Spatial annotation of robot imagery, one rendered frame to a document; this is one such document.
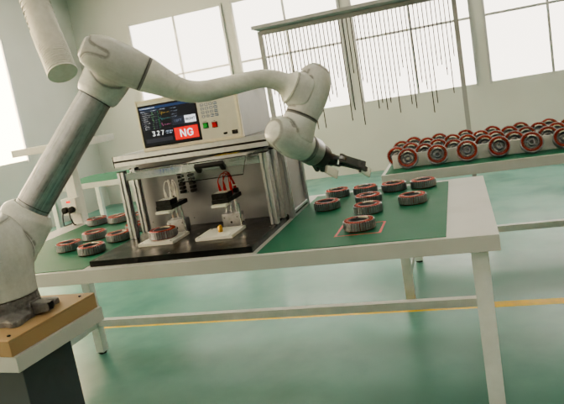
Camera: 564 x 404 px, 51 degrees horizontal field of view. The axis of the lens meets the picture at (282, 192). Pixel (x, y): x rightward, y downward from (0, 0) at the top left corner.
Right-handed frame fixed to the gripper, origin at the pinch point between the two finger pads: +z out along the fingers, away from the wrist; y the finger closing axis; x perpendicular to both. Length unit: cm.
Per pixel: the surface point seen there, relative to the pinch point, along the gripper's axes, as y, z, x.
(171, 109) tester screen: 71, -29, -20
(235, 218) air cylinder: 53, 1, 17
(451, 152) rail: 27, 122, -52
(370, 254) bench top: -15.2, -4.0, 28.4
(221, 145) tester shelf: 52, -15, -8
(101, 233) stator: 124, -14, 28
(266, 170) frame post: 36.2, -4.5, -0.9
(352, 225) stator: -1.6, 3.4, 17.6
